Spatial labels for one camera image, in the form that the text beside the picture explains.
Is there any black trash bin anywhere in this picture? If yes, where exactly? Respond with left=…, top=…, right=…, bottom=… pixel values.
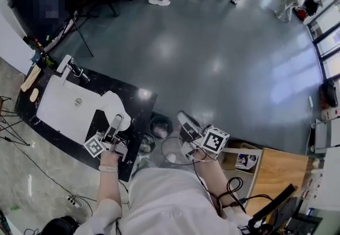
left=148, top=115, right=174, bottom=139

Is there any black bag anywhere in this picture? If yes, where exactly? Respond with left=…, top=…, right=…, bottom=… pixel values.
left=320, top=79, right=338, bottom=108

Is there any red and white box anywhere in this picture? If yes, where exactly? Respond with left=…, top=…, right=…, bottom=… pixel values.
left=320, top=107, right=340, bottom=122

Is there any black monitor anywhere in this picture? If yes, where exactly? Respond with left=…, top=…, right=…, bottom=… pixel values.
left=248, top=183, right=301, bottom=235

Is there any pale pink wristband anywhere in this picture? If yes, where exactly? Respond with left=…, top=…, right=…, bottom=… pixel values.
left=98, top=165, right=119, bottom=173

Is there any black tripod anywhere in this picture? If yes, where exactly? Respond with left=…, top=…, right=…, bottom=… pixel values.
left=44, top=9, right=99, bottom=58

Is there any chrome faucet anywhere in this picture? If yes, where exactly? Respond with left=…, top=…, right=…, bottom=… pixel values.
left=56, top=54, right=91, bottom=87

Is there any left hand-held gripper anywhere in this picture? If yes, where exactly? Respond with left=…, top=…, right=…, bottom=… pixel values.
left=83, top=113, right=131, bottom=162

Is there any white power strip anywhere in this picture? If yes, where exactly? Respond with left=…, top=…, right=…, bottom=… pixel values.
left=66, top=194, right=82, bottom=208

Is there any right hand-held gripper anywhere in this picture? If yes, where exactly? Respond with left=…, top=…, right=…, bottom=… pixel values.
left=176, top=110, right=231, bottom=162

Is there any white plastic part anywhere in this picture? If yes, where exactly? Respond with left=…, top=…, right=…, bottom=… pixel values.
left=101, top=90, right=132, bottom=132

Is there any grey metal cart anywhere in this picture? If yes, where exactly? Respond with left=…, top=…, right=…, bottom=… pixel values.
left=313, top=118, right=340, bottom=154

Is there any black equipment case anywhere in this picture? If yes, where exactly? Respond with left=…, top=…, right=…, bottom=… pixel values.
left=4, top=0, right=70, bottom=40

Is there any wooden side table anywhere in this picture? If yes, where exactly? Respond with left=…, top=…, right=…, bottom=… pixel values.
left=244, top=147, right=310, bottom=220

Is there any blue and white cup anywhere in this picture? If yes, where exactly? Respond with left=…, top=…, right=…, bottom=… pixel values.
left=28, top=49, right=40, bottom=66

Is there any person's left forearm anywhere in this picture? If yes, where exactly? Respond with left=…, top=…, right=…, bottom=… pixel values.
left=95, top=148, right=123, bottom=204

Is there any dark green bottle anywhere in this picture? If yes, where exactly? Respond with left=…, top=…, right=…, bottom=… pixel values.
left=39, top=52, right=58, bottom=69

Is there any white square sink basin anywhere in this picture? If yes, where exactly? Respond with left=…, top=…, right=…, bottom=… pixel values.
left=36, top=74, right=103, bottom=146

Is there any open cardboard box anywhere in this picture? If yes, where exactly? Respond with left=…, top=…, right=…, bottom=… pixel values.
left=220, top=141, right=264, bottom=176

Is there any person's white shirt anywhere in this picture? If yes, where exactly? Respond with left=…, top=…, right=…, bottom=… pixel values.
left=76, top=166, right=253, bottom=235

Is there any black cable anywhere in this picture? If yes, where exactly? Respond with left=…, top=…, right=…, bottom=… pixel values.
left=160, top=135, right=274, bottom=213

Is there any person's right forearm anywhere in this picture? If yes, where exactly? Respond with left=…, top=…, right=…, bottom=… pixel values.
left=192, top=148, right=240, bottom=208

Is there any black wire-leg stand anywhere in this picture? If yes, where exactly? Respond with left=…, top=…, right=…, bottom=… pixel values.
left=0, top=95, right=30, bottom=147

